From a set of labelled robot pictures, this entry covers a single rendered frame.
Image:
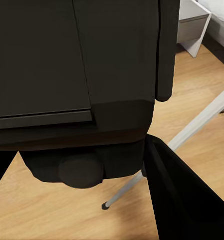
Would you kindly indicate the digital camera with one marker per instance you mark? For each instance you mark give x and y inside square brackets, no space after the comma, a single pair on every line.
[78,83]

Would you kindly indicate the nightstand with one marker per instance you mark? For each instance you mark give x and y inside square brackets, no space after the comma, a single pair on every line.
[192,25]

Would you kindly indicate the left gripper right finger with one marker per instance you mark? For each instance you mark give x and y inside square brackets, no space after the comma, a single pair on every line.
[185,207]

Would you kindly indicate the bed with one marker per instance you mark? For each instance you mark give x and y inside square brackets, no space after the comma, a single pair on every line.
[215,27]

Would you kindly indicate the camera tripod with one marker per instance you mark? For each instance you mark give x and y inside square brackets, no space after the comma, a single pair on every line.
[212,110]

